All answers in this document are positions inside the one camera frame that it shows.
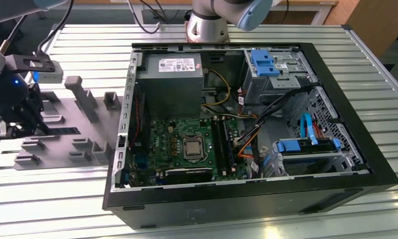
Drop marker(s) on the black graphics card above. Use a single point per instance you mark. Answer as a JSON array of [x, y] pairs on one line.
[[185, 176]]

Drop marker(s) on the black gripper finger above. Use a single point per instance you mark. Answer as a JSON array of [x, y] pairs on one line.
[[35, 109]]

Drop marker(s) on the grey parts rack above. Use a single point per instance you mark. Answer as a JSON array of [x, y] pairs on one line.
[[96, 124]]

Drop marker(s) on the dark blue RAM stick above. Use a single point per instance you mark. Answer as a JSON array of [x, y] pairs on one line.
[[227, 144], [66, 130]]

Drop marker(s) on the brown wooden cabinet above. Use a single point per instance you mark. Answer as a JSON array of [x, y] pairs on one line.
[[379, 22]]

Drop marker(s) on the hard disk in blue carrier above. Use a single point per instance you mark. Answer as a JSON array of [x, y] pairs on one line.
[[291, 146]]

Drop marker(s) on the metal drive cage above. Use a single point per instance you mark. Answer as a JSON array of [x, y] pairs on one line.
[[285, 84]]

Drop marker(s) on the silver CPU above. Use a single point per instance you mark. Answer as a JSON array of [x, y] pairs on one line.
[[193, 148]]

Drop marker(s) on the black open PC case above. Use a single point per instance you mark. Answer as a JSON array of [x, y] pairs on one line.
[[219, 206]]

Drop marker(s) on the grey power supply unit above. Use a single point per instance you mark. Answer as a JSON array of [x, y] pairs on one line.
[[172, 94]]

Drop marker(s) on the metal disk bay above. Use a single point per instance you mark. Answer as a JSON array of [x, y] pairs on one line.
[[312, 156]]

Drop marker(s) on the empty black RAM slot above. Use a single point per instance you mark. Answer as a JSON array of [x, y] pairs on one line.
[[215, 144]]

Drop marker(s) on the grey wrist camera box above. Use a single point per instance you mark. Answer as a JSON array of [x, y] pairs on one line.
[[50, 74]]

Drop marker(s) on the green Dell motherboard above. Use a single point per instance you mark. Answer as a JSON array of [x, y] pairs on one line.
[[163, 159]]

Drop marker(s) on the black camera bracket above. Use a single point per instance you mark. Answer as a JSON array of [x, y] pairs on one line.
[[16, 62]]

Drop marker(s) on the blue plastic drive bracket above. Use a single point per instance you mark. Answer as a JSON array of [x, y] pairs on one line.
[[264, 62]]

